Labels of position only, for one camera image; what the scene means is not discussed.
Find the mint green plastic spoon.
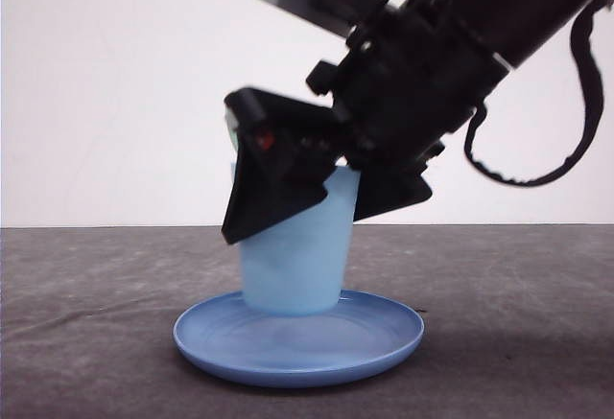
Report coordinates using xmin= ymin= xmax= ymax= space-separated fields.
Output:
xmin=224 ymin=108 xmax=239 ymax=151

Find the light blue plastic cup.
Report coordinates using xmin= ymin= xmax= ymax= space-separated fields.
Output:
xmin=239 ymin=166 xmax=361 ymax=316

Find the blue plastic plate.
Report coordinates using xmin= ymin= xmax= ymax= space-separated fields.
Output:
xmin=173 ymin=290 xmax=425 ymax=389

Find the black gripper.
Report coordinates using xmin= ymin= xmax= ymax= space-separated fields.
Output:
xmin=222 ymin=1 xmax=508 ymax=244

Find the black braided cable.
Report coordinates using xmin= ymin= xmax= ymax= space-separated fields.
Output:
xmin=462 ymin=0 xmax=604 ymax=187

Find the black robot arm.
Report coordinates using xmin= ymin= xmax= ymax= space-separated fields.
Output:
xmin=222 ymin=0 xmax=612 ymax=244

